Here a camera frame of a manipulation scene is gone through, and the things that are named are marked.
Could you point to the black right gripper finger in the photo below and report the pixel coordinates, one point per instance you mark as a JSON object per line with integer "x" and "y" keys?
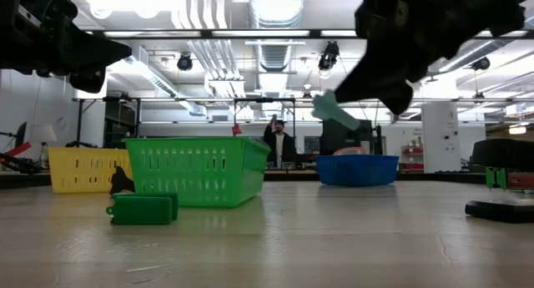
{"x": 367, "y": 81}
{"x": 398, "y": 96}

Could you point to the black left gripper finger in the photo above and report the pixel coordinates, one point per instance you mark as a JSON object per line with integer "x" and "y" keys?
{"x": 87, "y": 81}
{"x": 100, "y": 52}

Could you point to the teal staple remover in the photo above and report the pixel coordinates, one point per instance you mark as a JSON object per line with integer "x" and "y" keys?
{"x": 329, "y": 108}

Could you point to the red tape roll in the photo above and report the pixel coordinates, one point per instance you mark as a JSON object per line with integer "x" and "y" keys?
{"x": 349, "y": 150}

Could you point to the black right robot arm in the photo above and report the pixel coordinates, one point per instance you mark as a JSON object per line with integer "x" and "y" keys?
{"x": 519, "y": 2}

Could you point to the black staple remover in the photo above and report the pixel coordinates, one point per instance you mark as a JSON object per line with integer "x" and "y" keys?
{"x": 121, "y": 183}

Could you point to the white cabinet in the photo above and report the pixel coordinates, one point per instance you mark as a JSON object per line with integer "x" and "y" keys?
{"x": 441, "y": 137}

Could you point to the white shade table lamp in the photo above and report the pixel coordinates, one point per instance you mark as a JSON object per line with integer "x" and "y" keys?
{"x": 41, "y": 133}

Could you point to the black ceiling spotlight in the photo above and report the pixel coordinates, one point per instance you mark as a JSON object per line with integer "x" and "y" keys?
{"x": 482, "y": 63}
{"x": 184, "y": 62}

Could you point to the blue plastic basket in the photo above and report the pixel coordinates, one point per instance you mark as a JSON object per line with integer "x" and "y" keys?
{"x": 356, "y": 171}

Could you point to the yellow plastic basket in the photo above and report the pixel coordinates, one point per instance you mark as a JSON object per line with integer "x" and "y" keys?
{"x": 83, "y": 171}

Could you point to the person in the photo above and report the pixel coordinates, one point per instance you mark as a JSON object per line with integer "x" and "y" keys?
{"x": 280, "y": 148}

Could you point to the green plastic basket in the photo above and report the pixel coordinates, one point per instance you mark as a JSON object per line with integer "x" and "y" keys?
{"x": 196, "y": 171}

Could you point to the black hanging camera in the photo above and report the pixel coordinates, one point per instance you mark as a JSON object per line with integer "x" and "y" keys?
{"x": 329, "y": 56}

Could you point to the black overhead frame bar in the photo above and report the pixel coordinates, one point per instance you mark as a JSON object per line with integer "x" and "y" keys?
{"x": 187, "y": 33}

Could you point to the black table frame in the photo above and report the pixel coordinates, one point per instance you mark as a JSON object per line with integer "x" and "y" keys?
{"x": 292, "y": 176}

